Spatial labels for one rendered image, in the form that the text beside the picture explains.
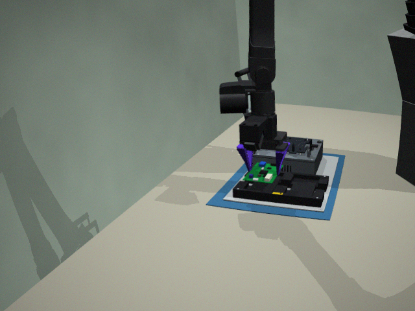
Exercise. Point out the green circuit board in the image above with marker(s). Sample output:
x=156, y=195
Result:
x=259, y=173

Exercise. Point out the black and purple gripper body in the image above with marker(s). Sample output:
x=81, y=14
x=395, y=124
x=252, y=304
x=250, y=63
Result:
x=268, y=144

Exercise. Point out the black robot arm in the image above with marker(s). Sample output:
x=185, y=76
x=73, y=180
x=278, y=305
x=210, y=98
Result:
x=262, y=62

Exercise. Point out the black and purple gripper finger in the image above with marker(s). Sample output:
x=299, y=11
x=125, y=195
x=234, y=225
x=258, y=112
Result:
x=279, y=159
x=246, y=155

